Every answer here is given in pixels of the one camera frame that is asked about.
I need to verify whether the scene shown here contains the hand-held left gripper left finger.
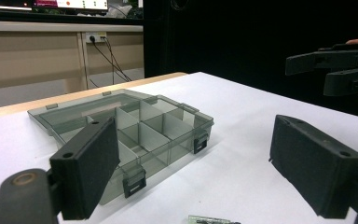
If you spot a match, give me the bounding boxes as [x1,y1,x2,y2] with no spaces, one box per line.
[48,117,121,221]

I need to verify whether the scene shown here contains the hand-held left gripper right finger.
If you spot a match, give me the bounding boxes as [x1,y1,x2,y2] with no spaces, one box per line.
[268,114,358,219]

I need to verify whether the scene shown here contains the grey transparent plastic organizer box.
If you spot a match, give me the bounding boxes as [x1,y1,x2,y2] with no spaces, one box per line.
[27,89,215,207]

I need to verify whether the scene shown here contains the small green circuit board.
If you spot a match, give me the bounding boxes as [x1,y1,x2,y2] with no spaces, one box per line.
[187,214,242,224]

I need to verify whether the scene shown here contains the black curtain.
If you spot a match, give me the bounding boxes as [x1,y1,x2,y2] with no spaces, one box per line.
[143,0,358,118]

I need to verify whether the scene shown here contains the beige partition counter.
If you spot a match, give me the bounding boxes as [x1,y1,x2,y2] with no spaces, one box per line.
[0,20,145,91]

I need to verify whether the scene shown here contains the white plastic bag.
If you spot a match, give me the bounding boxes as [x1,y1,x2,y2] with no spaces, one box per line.
[104,3,133,19]

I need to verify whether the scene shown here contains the computer monitor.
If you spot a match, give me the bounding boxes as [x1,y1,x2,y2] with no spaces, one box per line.
[0,0,33,11]
[32,0,109,10]

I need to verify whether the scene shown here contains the black cable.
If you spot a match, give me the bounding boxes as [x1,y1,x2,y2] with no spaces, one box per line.
[100,35,129,86]
[89,35,133,83]

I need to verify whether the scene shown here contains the white wall socket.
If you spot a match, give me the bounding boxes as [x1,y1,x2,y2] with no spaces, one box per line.
[85,32,107,44]

